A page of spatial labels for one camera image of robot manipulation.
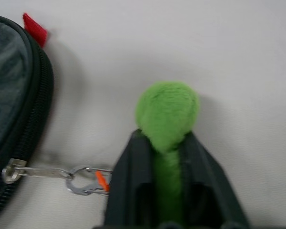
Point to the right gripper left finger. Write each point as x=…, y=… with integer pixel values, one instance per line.
x=131, y=181

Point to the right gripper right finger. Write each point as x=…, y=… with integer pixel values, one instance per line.
x=205, y=183

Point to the silver carabiner clip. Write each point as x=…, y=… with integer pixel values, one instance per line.
x=83, y=181

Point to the green fuzzy pompom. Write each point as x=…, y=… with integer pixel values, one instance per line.
x=168, y=109

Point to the black fabric bag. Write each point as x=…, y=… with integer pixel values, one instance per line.
x=9, y=71

